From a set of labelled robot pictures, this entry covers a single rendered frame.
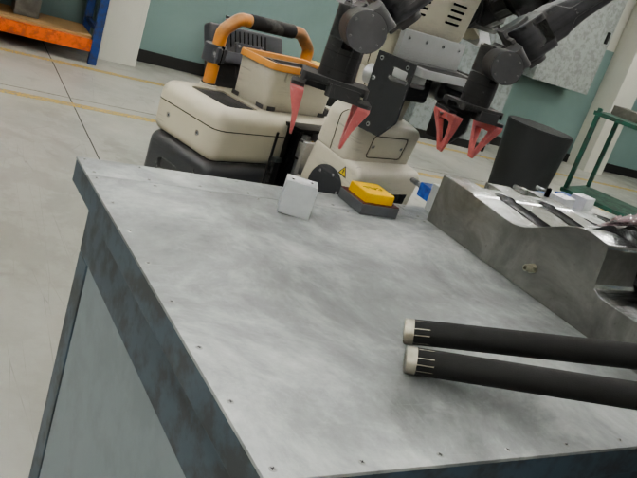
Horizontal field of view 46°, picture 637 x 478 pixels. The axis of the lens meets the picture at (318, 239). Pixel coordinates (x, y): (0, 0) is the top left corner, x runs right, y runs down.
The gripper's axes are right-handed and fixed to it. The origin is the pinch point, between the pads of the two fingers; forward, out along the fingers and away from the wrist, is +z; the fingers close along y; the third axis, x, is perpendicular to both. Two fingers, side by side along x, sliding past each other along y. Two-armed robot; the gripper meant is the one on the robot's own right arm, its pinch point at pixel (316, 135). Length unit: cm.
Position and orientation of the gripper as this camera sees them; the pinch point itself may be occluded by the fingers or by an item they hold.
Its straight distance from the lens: 116.1
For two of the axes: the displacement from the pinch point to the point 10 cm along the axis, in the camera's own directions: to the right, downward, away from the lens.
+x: -0.3, -3.4, 9.4
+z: -3.1, 9.0, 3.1
